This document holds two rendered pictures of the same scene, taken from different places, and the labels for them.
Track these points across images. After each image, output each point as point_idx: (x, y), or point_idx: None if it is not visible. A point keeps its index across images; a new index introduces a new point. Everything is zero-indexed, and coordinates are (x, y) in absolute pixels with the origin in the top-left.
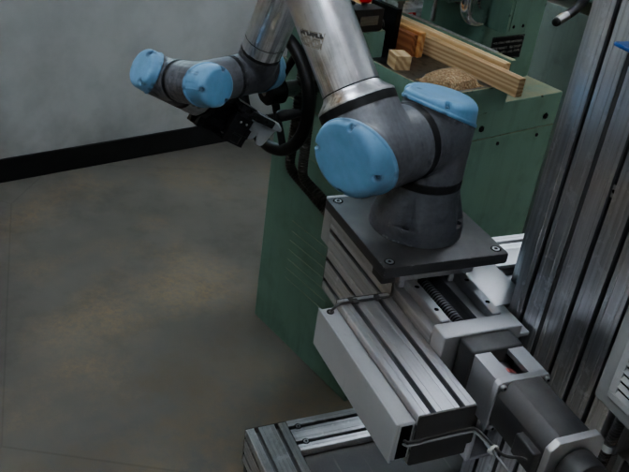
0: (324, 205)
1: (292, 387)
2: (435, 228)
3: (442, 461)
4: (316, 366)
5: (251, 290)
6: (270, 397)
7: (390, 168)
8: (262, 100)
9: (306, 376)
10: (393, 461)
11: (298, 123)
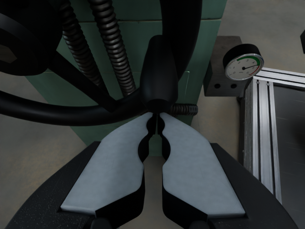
0: (177, 113)
1: (158, 174)
2: None
3: (303, 166)
4: (155, 154)
5: (77, 144)
6: (159, 191)
7: None
8: (17, 73)
9: (154, 161)
10: (297, 193)
11: (91, 55)
